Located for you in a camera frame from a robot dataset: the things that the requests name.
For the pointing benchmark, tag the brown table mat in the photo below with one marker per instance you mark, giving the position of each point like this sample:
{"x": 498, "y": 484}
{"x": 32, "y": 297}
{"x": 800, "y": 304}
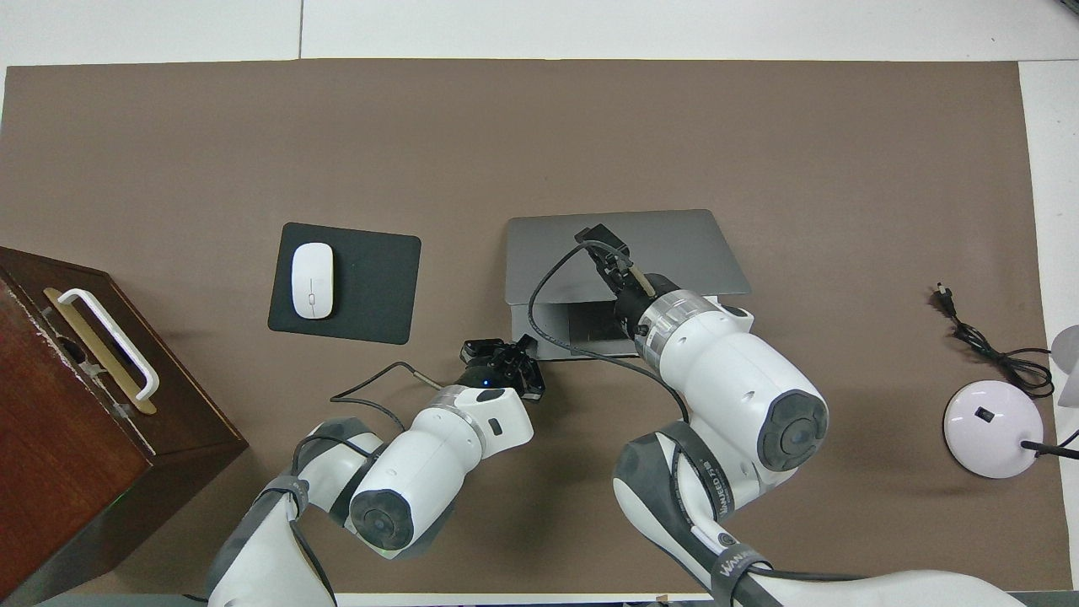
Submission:
{"x": 539, "y": 126}

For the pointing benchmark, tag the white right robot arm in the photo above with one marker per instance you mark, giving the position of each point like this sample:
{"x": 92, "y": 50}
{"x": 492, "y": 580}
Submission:
{"x": 725, "y": 379}

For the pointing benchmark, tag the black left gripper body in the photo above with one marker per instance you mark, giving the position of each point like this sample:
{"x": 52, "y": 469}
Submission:
{"x": 493, "y": 373}

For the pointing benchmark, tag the silver laptop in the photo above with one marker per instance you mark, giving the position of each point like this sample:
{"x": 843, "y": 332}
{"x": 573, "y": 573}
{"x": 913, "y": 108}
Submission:
{"x": 683, "y": 249}

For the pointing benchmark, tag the white desk lamp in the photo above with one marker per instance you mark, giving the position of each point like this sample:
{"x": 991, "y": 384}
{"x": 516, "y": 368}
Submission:
{"x": 990, "y": 430}

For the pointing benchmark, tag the white computer mouse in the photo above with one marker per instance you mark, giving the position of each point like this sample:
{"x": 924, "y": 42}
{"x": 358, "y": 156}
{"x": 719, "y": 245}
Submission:
{"x": 313, "y": 280}

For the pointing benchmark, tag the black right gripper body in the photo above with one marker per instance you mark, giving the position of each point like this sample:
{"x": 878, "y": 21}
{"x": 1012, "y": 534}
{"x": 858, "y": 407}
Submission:
{"x": 628, "y": 303}

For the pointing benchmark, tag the black mouse pad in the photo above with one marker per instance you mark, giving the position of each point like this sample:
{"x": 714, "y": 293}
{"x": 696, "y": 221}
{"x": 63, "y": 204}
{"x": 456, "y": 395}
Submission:
{"x": 371, "y": 287}

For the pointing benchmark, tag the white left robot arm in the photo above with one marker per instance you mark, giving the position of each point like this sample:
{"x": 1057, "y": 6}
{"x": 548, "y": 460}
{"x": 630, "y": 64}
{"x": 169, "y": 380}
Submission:
{"x": 396, "y": 497}

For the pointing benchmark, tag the dark wooden box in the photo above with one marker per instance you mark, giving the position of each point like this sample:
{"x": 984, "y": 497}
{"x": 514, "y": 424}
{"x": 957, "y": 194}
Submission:
{"x": 59, "y": 455}

